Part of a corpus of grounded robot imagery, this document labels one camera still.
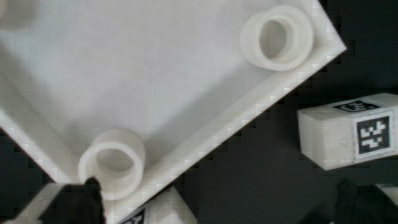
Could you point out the white table leg with tag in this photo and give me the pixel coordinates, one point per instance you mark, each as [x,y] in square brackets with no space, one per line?
[164,211]

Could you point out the white leg front right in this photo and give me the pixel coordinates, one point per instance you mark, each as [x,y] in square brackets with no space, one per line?
[349,131]

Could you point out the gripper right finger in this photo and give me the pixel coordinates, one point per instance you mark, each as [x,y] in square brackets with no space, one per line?
[365,206]

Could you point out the white square tabletop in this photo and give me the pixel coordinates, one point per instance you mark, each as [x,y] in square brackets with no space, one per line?
[129,64]

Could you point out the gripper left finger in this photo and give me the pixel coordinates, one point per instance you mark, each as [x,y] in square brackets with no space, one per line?
[66,204]

